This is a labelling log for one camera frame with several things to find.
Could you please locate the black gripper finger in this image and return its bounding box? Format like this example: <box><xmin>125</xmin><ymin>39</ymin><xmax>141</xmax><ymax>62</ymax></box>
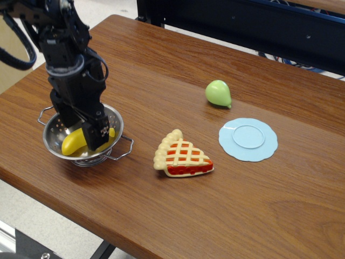
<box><xmin>81</xmin><ymin>115</ymin><xmax>110</xmax><ymax>151</ymax></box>
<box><xmin>50</xmin><ymin>90</ymin><xmax>86</xmax><ymax>127</ymax></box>

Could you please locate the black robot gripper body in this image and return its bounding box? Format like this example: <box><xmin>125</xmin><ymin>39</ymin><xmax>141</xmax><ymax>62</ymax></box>
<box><xmin>46</xmin><ymin>58</ymin><xmax>106</xmax><ymax>122</ymax></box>

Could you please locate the light blue toy plate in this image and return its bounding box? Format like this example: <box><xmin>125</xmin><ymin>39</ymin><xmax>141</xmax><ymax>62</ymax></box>
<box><xmin>218</xmin><ymin>118</ymin><xmax>278</xmax><ymax>162</ymax></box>

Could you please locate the beige wooden panel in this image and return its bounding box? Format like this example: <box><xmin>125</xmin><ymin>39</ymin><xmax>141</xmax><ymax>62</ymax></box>
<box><xmin>0</xmin><ymin>17</ymin><xmax>33</xmax><ymax>93</ymax></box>

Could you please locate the green toy pear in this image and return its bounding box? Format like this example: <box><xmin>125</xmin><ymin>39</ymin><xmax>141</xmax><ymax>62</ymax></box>
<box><xmin>205</xmin><ymin>80</ymin><xmax>232</xmax><ymax>108</ymax></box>

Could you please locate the steel colander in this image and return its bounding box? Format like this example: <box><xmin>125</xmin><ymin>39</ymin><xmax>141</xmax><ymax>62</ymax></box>
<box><xmin>37</xmin><ymin>104</ymin><xmax>134</xmax><ymax>167</ymax></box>

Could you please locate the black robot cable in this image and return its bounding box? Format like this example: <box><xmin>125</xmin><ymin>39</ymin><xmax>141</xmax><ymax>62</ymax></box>
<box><xmin>0</xmin><ymin>12</ymin><xmax>38</xmax><ymax>71</ymax></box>

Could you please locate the dark blue metal frame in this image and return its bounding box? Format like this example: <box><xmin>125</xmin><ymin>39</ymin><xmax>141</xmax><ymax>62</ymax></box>
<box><xmin>137</xmin><ymin>1</ymin><xmax>344</xmax><ymax>75</ymax></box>

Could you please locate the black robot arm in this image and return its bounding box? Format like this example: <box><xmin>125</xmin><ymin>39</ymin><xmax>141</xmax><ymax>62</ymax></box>
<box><xmin>1</xmin><ymin>1</ymin><xmax>109</xmax><ymax>151</ymax></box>

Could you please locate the yellow toy banana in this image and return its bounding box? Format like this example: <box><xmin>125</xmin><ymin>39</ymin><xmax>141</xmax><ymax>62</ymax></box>
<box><xmin>61</xmin><ymin>128</ymin><xmax>115</xmax><ymax>156</ymax></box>

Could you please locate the black table leg bracket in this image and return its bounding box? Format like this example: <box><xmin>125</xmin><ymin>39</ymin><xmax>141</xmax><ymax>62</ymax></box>
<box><xmin>14</xmin><ymin>229</ymin><xmax>115</xmax><ymax>259</ymax></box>

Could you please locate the toy cherry pie slice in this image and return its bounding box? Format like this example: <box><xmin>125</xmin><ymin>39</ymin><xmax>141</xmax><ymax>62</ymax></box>
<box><xmin>153</xmin><ymin>129</ymin><xmax>214</xmax><ymax>178</ymax></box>

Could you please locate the blue cable bundle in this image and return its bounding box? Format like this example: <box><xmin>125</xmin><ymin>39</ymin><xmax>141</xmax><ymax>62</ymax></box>
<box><xmin>257</xmin><ymin>50</ymin><xmax>345</xmax><ymax>81</ymax></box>

